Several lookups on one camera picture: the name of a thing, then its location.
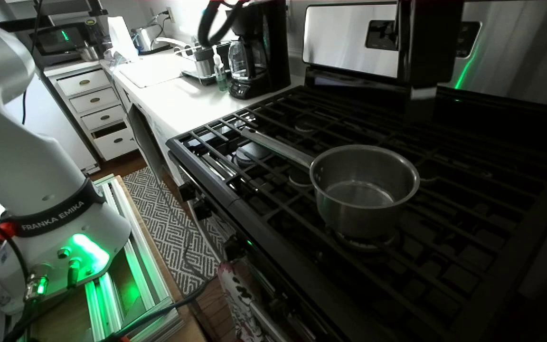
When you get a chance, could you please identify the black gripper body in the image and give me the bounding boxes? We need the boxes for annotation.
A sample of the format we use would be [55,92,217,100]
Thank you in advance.
[397,0,468,90]

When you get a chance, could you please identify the stainless steel saucepan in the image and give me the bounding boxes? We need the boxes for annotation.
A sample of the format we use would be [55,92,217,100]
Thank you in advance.
[232,124,424,244]

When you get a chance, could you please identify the black stove control display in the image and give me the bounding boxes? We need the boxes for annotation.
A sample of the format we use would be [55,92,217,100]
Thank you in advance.
[365,18,483,62]

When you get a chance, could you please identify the stainless steel stove back panel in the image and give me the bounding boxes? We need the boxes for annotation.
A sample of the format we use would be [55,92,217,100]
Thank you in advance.
[300,0,547,113]

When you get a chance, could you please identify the black gas stove burner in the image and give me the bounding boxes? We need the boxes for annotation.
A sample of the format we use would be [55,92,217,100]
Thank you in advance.
[232,139,276,168]
[329,225,403,255]

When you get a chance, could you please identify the black drip coffee maker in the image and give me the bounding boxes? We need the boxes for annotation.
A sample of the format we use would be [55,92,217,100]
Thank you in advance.
[224,0,293,101]

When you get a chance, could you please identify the glass coffee carafe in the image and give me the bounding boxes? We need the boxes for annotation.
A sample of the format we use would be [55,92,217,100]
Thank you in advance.
[226,39,259,84]

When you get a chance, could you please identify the clear soap bottle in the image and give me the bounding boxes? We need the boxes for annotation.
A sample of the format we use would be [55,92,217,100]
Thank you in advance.
[213,44,230,92]

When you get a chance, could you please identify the black gas stove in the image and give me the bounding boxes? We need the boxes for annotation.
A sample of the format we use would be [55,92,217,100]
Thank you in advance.
[166,0,547,342]

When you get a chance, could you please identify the small metal canister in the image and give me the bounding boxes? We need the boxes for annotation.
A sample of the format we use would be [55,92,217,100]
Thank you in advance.
[192,44,217,81]

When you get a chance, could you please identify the white kitchen countertop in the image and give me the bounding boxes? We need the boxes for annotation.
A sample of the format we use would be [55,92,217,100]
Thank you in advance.
[105,50,304,151]

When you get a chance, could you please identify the black stove knob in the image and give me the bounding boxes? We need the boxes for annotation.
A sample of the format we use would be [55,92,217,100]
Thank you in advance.
[190,198,217,225]
[177,179,202,202]

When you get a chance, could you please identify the chrome faucet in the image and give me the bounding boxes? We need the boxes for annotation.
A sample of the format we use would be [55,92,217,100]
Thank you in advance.
[156,35,194,54]

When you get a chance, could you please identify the patterned white dish towel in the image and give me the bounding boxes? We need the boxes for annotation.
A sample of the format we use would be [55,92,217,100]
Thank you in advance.
[217,255,289,342]

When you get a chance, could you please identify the grey patterned rug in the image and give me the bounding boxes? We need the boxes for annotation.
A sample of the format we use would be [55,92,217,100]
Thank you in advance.
[122,168,224,301]

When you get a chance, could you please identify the steel kettle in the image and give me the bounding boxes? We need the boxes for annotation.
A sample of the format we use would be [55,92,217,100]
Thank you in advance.
[131,24,166,56]

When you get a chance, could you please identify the white drawer front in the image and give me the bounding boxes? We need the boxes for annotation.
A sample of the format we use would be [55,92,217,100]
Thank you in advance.
[53,67,110,100]
[91,126,137,160]
[71,88,124,119]
[80,105,128,134]

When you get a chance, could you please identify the white drawer cabinet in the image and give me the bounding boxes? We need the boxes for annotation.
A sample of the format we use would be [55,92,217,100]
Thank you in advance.
[42,60,139,164]

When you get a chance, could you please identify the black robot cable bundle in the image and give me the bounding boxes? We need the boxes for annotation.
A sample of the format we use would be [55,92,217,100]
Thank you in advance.
[196,0,251,50]

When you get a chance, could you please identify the grey floor cable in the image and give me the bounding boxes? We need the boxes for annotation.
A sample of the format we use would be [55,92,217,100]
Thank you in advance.
[105,278,224,342]

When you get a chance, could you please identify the aluminium robot stand frame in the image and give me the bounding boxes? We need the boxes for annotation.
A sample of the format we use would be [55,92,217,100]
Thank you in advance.
[82,174,185,342]

